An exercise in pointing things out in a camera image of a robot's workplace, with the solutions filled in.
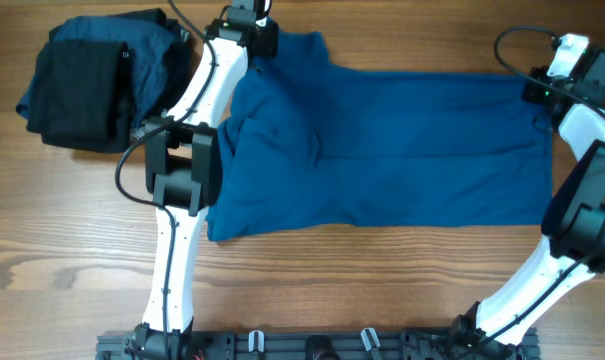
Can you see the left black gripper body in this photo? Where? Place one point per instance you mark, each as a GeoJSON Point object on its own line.
{"type": "Point", "coordinates": [269, 40]}

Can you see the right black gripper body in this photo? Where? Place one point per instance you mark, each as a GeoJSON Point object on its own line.
{"type": "Point", "coordinates": [562, 83]}

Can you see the blue polo shirt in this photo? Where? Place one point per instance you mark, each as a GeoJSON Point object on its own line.
{"type": "Point", "coordinates": [308, 143]}

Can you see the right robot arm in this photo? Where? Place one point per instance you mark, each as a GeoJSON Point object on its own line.
{"type": "Point", "coordinates": [572, 247]}

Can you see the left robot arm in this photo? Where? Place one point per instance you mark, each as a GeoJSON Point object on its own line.
{"type": "Point", "coordinates": [183, 175]}

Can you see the navy blue folded garment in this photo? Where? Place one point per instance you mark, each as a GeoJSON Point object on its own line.
{"type": "Point", "coordinates": [97, 75]}

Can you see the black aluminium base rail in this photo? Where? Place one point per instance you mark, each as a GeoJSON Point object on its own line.
{"type": "Point", "coordinates": [410, 344]}

